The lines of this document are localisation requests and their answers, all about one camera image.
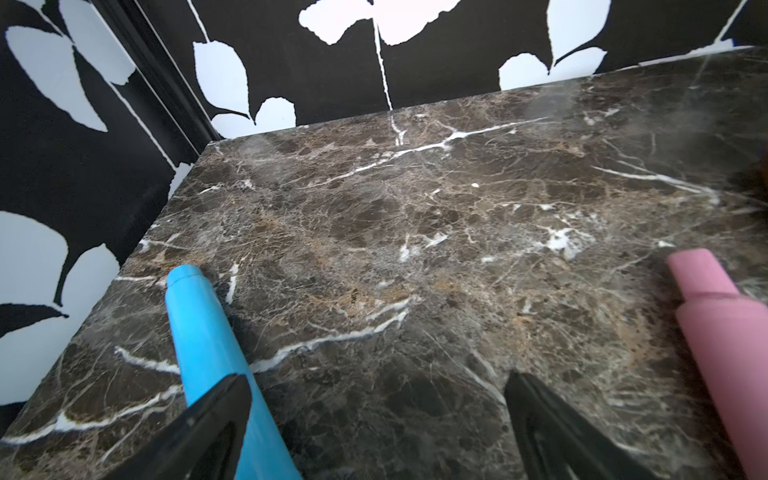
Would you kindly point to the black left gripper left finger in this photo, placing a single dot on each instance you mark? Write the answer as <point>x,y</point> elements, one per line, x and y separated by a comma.
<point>204,442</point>

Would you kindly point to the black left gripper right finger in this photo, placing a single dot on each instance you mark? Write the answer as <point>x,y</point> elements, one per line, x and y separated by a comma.
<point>556,442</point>

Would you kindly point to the blue toy microphone on table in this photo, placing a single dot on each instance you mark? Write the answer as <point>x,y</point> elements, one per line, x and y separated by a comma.
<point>207,351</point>

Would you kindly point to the pink toy microphone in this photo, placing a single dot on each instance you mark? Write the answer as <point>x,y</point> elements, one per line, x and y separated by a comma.
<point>726,332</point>

